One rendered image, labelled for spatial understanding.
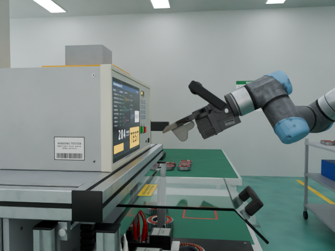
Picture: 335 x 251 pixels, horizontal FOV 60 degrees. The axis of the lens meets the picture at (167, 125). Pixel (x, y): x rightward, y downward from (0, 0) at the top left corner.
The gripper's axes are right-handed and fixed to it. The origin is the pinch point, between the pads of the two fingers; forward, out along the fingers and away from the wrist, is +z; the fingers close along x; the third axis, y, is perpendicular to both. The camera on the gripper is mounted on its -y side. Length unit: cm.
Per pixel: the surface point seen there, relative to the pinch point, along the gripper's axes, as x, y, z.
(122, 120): -20.5, -5.4, 5.2
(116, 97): -24.9, -9.6, 3.3
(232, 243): 21, 47, -2
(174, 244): 4.5, 33.0, 13.0
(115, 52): 511, -193, 93
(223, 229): 38, 48, 1
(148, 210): 51, 31, 30
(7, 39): 315, -218, 195
